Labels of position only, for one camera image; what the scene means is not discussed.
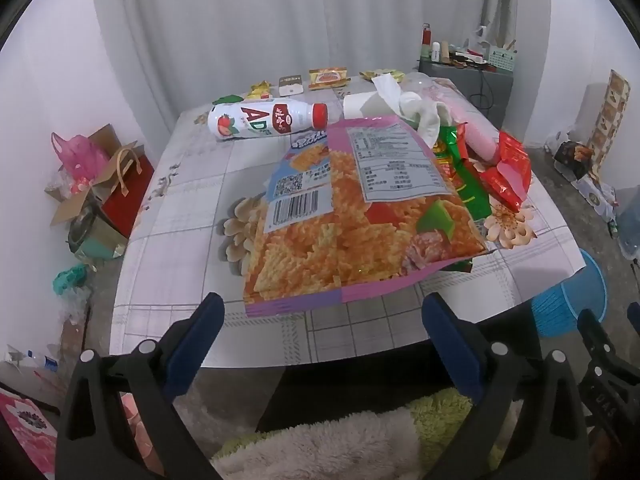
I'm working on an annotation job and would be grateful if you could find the red paper bag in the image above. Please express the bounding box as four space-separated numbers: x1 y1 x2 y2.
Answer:
102 142 155 238

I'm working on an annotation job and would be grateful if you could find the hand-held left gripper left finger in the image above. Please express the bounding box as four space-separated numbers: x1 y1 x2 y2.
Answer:
56 292 226 480

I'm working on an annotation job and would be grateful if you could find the green desk calendar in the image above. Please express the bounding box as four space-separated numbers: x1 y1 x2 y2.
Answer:
487 45 518 72

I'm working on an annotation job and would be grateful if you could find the blue water jug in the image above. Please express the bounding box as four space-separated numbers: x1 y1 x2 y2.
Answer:
615 187 640 261

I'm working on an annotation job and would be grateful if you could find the grey cabinet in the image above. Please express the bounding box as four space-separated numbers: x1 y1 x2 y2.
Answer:
418 56 515 126

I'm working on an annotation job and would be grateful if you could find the white curtain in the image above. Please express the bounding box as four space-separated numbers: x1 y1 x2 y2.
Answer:
89 0 551 126

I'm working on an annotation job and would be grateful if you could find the pink plastic packet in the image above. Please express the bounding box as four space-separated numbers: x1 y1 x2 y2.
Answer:
452 105 501 163

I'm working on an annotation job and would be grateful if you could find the pink plastic bag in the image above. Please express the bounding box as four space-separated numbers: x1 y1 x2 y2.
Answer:
51 132 108 183

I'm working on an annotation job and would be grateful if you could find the white bottle with red cap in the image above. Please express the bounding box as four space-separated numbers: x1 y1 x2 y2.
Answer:
206 101 329 140

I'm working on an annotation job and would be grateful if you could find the orange snack packet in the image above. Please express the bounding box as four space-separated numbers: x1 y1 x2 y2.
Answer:
308 65 349 91

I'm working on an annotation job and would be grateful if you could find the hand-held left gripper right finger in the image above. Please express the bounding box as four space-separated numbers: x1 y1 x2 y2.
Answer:
421 292 591 480

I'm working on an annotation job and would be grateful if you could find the teal toy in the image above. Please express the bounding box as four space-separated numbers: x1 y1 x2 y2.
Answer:
54 264 96 296

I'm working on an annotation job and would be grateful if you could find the white printed box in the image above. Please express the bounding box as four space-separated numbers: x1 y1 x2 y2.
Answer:
570 172 618 221

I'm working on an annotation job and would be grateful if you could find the large pink orange chip bag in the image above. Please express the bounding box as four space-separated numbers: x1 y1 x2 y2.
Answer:
241 114 492 317

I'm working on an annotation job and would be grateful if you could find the pink printed sheet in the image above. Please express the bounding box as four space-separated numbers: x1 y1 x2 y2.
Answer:
0 390 58 480

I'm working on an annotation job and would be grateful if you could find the cardboard box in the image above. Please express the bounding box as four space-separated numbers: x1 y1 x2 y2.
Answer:
45 124 146 228

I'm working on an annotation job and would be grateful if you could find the white plastic bag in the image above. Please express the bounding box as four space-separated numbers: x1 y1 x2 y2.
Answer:
546 129 572 155

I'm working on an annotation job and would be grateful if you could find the green snack packet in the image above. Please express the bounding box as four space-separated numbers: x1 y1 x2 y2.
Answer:
432 125 493 272

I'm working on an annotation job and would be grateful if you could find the black printed box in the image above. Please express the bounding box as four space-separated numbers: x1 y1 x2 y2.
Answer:
554 140 596 181

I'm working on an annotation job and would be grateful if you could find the blue mesh bin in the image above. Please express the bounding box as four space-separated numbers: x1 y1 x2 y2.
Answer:
531 250 608 337

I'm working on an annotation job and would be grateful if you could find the green gold box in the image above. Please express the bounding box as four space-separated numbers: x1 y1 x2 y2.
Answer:
67 207 128 261

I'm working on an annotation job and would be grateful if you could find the red snack packet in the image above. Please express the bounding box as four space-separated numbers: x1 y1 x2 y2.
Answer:
477 130 533 211

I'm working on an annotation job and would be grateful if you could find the black cable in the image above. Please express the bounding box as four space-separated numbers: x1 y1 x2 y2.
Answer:
470 67 501 111

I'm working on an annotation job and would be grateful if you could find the fluffy white green rug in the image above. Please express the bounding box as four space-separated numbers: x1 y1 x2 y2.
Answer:
210 387 523 480

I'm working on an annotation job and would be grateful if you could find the tall patterned box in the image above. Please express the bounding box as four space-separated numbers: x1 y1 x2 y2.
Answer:
585 70 631 173

